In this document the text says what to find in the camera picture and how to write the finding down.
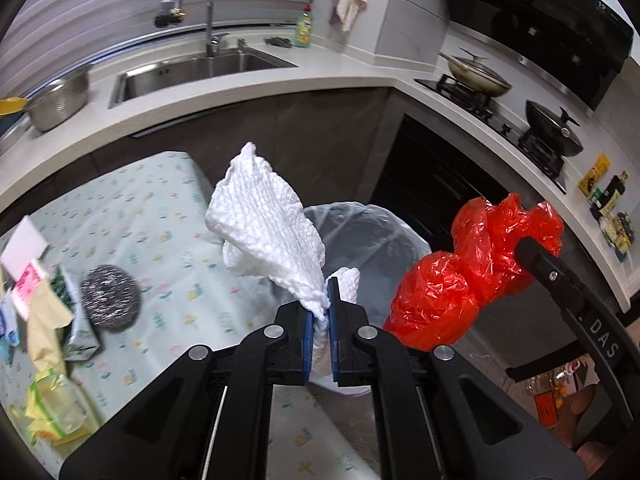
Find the blue packet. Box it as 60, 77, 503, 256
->
0, 300, 21, 367

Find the pale seasoning packet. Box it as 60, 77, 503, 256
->
602, 212, 639, 264

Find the black built-in oven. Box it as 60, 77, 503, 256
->
370, 112, 512, 257

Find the white paper towel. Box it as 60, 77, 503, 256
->
205, 141, 361, 391

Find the yellow green plastic bag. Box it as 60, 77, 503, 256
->
10, 367, 99, 447

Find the stainless steel sink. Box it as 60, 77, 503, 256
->
107, 45, 301, 110

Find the cream bread wrapper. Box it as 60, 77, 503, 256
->
26, 277, 75, 378

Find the bin with clear liner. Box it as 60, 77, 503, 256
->
300, 200, 433, 397

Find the steel wool scrubber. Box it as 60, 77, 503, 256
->
80, 264, 144, 332

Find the beige pan with lid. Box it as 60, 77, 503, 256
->
438, 47, 514, 98

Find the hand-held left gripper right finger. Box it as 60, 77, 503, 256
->
326, 276, 587, 480

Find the yellow seasoning packet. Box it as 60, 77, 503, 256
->
579, 154, 612, 197

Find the dark sauce bottle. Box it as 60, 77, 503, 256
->
590, 170, 631, 219

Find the black range hood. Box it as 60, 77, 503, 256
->
432, 0, 636, 111

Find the green dish soap bottle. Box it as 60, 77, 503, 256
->
294, 4, 315, 49

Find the black gas stove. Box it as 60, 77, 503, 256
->
414, 74, 569, 195

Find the metal colander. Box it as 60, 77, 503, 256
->
22, 62, 94, 134

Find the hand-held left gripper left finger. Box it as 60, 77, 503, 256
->
60, 302, 317, 480

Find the silver green snack packet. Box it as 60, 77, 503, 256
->
52, 265, 102, 362

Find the pink packet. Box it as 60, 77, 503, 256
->
10, 259, 49, 321

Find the floral tablecloth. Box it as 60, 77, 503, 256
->
0, 150, 381, 480

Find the white sponge block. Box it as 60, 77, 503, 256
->
0, 215, 51, 281

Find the red plastic bag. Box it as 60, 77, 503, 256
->
382, 192, 566, 353

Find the black wok with lid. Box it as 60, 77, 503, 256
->
524, 100, 585, 159

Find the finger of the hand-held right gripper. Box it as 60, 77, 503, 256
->
514, 236, 590, 320

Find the chrome sink faucet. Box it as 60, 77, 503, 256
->
175, 0, 232, 59

